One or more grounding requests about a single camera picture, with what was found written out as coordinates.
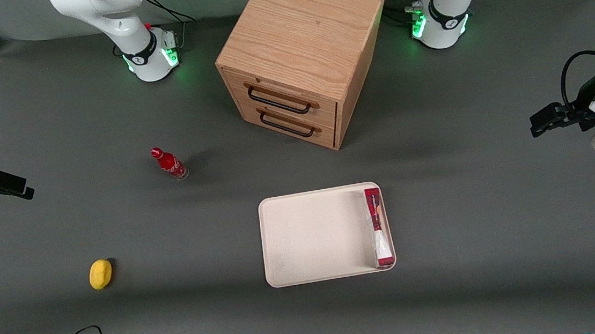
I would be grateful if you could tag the wooden drawer cabinet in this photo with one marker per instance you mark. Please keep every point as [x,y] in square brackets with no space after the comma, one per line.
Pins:
[302,32]

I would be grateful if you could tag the wooden drawer front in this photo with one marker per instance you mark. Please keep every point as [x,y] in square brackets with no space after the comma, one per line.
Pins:
[321,135]
[291,89]

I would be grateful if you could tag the red cola bottle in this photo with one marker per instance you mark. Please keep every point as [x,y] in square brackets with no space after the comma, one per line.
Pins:
[169,163]

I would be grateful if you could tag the red cookie box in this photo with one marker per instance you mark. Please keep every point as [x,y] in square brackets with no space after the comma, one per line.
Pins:
[374,208]

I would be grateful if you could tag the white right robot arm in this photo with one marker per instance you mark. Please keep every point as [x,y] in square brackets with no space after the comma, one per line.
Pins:
[117,16]

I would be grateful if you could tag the yellow lemon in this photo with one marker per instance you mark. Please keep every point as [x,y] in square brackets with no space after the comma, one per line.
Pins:
[100,274]

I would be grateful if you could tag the beige plastic tray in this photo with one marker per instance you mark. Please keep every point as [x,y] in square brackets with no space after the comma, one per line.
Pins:
[314,235]

